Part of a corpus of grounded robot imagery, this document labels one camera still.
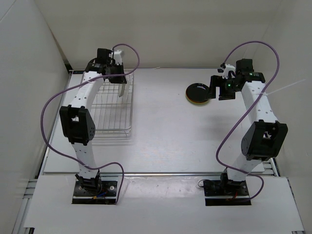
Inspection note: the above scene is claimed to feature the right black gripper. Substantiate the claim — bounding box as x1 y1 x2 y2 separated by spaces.
205 76 240 100

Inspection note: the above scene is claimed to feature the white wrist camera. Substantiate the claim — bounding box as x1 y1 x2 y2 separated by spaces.
110 50 124 65
220 63 235 79

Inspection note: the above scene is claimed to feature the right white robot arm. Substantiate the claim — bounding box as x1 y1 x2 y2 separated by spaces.
207 59 288 195

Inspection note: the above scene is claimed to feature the black plate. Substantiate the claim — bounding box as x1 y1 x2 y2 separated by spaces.
185 83 209 102

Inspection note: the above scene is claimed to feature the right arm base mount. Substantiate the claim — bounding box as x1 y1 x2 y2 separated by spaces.
197 179 251 207

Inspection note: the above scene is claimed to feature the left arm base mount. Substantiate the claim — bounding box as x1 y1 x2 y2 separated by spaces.
72 174 117 205

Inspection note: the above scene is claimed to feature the metal wire dish rack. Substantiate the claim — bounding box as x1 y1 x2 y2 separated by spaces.
90 73 134 139

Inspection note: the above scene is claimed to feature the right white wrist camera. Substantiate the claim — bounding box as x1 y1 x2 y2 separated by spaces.
220 63 235 79

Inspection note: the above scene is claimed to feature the grey plate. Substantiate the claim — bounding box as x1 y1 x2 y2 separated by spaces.
118 83 129 97

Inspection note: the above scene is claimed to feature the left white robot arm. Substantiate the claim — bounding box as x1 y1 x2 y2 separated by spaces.
59 48 127 195

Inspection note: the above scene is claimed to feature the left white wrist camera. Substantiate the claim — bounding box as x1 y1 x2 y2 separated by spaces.
110 50 124 65

